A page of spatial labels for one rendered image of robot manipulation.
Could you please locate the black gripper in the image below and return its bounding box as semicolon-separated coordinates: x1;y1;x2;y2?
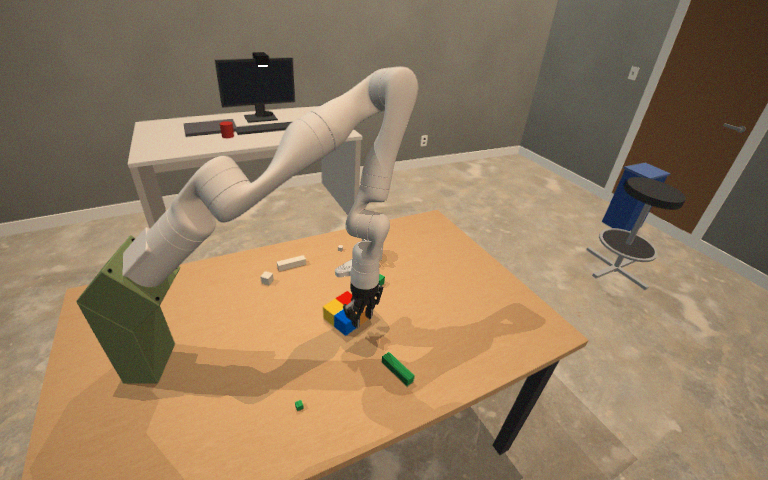
343;282;383;328

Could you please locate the blue cube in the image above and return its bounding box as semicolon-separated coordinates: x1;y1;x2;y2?
334;310;356;336

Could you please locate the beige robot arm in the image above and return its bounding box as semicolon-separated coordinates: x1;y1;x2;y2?
122;67;418;290

